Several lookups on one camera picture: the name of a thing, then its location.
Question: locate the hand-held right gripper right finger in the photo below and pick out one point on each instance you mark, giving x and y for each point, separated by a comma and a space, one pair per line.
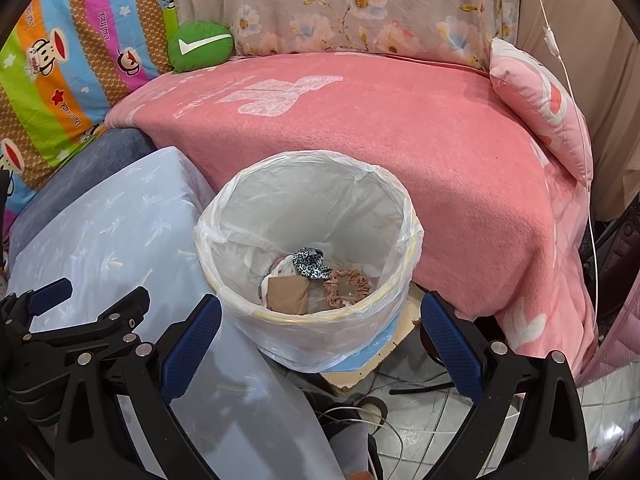
450, 345

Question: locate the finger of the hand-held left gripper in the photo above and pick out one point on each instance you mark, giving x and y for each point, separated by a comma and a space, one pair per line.
125, 305
50, 292

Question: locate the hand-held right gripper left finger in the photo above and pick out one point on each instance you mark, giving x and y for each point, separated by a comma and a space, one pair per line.
192, 345

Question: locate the pink scrunchie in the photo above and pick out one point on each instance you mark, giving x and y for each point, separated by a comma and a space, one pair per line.
350, 275

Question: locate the leopard print scrunchie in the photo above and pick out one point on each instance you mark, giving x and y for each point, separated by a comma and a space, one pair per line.
307, 262

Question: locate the trash bin with white liner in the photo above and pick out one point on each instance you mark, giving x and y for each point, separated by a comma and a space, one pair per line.
300, 200

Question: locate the light blue pillow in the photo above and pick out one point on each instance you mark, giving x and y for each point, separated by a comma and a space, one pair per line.
125, 220

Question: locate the cardboard box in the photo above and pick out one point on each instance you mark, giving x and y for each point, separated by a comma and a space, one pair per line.
350, 377

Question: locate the blue grey cushion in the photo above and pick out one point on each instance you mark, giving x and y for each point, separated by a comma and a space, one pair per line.
90, 165

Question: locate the dark grey cloth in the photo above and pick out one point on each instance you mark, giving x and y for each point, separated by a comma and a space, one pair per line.
350, 445

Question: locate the pink quilted cloth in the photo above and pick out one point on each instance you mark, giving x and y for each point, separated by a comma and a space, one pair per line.
620, 340

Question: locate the dark maroon padded cloth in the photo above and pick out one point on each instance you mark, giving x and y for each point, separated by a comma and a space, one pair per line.
622, 255

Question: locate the pink fleece blanket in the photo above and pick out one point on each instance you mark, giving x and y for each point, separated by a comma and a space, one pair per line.
400, 135

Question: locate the striped monkey print quilt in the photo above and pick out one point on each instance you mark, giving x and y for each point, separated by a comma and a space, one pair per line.
75, 60

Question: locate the green round cushion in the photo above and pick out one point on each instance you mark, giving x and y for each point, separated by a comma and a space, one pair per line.
200, 60

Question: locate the pink printed pillow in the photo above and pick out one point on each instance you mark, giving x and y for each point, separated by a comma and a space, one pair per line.
540, 100

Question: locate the grey floral cloth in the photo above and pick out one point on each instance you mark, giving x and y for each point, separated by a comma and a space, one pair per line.
300, 5

